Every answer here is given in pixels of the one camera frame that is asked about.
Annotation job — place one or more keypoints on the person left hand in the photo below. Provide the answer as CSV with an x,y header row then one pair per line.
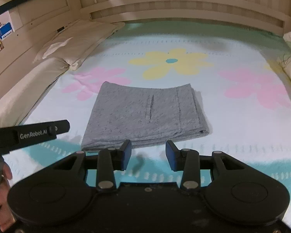
x,y
6,217

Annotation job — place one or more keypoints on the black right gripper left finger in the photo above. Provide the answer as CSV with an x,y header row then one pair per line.
x,y
109,160

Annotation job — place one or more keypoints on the beige pillow far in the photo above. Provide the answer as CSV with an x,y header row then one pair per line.
x,y
77,41

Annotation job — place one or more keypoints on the beige pillow near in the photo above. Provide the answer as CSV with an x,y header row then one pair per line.
x,y
19,100

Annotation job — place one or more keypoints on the floral bed sheet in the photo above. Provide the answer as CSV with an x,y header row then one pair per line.
x,y
240,86

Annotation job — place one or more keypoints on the beige pillow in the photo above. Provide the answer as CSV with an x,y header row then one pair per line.
x,y
77,41
19,100

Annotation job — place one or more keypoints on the grey speckled pants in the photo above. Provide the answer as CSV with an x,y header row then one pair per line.
x,y
145,116

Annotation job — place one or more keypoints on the cream wooden bed frame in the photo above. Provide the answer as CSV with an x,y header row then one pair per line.
x,y
36,21

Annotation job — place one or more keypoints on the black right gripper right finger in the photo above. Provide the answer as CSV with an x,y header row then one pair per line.
x,y
186,160

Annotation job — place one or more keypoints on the blue white box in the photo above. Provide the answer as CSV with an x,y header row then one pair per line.
x,y
5,30

